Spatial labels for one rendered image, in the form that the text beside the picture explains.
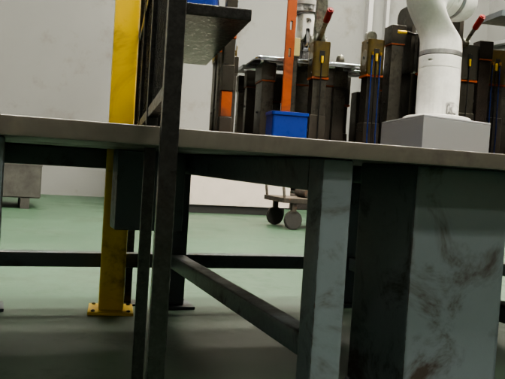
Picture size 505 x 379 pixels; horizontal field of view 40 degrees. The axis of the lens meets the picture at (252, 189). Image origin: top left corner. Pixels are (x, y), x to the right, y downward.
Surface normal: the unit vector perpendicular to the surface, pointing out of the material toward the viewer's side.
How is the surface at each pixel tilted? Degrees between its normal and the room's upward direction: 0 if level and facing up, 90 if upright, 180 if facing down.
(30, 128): 90
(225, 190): 90
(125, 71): 90
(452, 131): 90
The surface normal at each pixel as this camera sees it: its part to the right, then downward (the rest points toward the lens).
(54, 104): 0.34, 0.05
